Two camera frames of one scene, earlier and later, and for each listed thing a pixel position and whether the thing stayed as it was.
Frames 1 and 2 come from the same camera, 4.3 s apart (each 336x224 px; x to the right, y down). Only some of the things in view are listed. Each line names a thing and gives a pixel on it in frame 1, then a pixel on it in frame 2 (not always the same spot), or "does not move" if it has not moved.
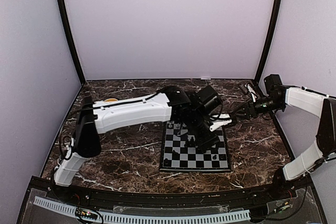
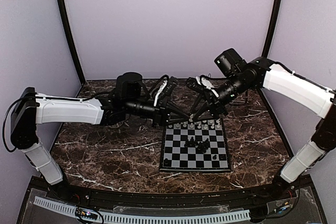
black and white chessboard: [176, 157] does not move
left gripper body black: [203, 142] -> [159, 115]
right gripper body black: [254, 109] -> [214, 102]
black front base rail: [291, 202] does not move
